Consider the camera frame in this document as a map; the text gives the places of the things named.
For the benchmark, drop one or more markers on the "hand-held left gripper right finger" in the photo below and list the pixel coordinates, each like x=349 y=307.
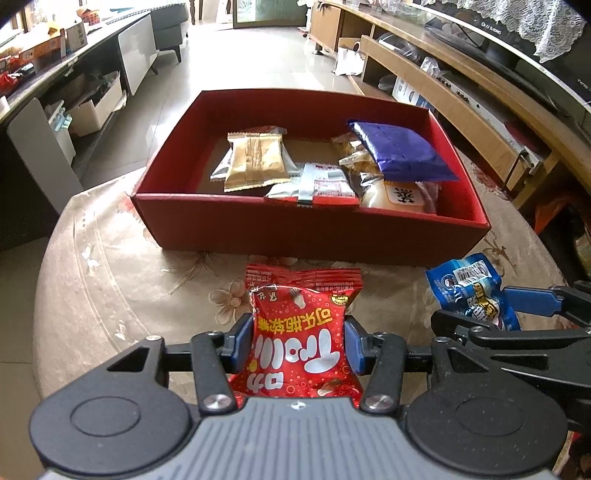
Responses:
x=354 y=346

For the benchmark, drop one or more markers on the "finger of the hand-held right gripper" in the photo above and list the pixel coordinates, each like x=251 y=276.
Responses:
x=450 y=323
x=531 y=301

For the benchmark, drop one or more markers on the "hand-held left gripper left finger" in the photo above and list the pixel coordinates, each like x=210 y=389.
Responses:
x=240 y=346

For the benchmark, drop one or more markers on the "blue snack packet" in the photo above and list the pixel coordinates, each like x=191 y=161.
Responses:
x=461 y=281

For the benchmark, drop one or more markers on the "red dotted candy packet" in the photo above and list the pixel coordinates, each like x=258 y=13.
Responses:
x=295 y=341

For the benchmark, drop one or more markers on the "red cardboard box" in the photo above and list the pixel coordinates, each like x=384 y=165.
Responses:
x=300 y=230

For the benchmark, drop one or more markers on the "plain silver snack packet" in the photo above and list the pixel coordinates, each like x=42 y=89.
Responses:
x=220 y=170

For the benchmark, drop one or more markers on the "purple snack packet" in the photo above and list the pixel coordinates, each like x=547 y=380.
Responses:
x=401 y=152

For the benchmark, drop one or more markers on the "gold snack packet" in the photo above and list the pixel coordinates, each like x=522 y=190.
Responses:
x=254 y=161

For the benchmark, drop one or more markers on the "clear cookie packet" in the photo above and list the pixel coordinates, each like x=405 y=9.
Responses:
x=353 y=154

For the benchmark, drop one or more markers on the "flat red snack packet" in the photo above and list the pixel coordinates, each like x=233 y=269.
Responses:
x=304 y=277

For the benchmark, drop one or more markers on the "orange plastic bag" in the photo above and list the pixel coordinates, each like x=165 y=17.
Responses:
x=549 y=214

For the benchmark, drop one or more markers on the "clear wrapped bun packet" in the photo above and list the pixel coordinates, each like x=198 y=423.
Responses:
x=401 y=198

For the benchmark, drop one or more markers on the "silver and red snack packet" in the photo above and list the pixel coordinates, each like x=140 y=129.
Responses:
x=323 y=187

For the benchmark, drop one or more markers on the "flat red box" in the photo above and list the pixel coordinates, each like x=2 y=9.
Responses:
x=515 y=134

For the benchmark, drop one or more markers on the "wooden television cabinet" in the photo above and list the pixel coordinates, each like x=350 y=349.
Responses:
x=466 y=106

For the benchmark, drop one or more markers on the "silver media player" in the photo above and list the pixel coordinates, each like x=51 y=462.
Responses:
x=466 y=99

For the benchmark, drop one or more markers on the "black television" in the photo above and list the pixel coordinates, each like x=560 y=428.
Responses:
x=558 y=78

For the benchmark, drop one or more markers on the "blue and white carton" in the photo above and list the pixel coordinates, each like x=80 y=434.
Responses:
x=406 y=92

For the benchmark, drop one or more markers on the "white storage box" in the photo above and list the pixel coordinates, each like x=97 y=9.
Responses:
x=97 y=108

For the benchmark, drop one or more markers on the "white lace cloth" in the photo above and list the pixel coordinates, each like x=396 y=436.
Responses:
x=545 y=23

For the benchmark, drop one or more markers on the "white plastic bag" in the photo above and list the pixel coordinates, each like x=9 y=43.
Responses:
x=348 y=62

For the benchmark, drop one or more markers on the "crumpled clear plastic wrap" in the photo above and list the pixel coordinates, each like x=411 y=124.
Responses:
x=397 y=46

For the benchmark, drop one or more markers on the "grey sofa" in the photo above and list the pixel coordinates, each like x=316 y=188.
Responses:
x=168 y=27

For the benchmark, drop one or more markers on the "black and white coffee table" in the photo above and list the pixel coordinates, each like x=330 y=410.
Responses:
x=46 y=76

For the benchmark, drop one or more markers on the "frosted glass door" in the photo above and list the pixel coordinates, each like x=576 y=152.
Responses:
x=272 y=11

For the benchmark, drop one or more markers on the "red plastic bag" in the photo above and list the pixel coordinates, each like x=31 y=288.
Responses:
x=8 y=83

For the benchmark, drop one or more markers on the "small white carton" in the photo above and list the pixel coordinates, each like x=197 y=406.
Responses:
x=76 y=36

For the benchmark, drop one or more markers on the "orange carton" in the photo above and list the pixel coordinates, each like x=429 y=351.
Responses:
x=41 y=48

